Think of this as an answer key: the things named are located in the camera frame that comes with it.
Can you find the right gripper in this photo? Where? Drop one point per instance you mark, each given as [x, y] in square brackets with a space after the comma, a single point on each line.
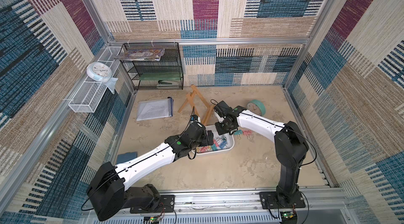
[222, 127]

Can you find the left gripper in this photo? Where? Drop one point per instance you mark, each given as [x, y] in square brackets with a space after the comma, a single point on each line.
[204, 142]

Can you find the teal binder clip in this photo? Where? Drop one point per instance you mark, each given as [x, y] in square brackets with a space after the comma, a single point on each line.
[238, 134]

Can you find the white plastic storage box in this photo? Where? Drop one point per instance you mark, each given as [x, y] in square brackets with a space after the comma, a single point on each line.
[221, 143]

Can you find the pink binder clip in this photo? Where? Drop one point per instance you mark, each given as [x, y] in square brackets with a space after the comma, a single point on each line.
[248, 134]

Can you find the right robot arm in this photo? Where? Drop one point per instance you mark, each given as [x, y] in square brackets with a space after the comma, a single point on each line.
[291, 148]

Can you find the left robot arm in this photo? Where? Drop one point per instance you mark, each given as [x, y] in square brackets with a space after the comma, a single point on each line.
[112, 188]

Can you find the green round alarm clock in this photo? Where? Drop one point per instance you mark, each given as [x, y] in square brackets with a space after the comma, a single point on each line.
[256, 107]

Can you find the wooden easel stand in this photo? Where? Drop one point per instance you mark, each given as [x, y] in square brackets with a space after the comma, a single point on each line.
[199, 104]

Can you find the black stapler on shelf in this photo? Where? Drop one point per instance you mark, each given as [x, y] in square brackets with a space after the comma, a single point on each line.
[167, 83]

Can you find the blue cloth pad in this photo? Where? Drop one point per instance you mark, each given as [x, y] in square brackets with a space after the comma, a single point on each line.
[125, 157]

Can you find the black mesh shelf rack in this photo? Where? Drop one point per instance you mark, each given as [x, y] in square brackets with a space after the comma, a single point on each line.
[146, 74]

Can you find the magazine on shelf top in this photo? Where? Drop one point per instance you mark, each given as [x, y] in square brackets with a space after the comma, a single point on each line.
[141, 55]

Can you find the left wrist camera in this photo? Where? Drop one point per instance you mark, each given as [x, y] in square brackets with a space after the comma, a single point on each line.
[194, 118]

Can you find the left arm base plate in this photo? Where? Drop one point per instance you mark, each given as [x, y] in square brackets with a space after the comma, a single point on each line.
[165, 204]

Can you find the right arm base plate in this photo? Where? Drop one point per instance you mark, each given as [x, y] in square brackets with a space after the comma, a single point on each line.
[275, 200]

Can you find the white round wall clock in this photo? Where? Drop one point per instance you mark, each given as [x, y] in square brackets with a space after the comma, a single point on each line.
[99, 72]

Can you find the white wire mesh basket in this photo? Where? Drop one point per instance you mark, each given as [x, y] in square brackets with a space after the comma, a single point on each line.
[88, 96]

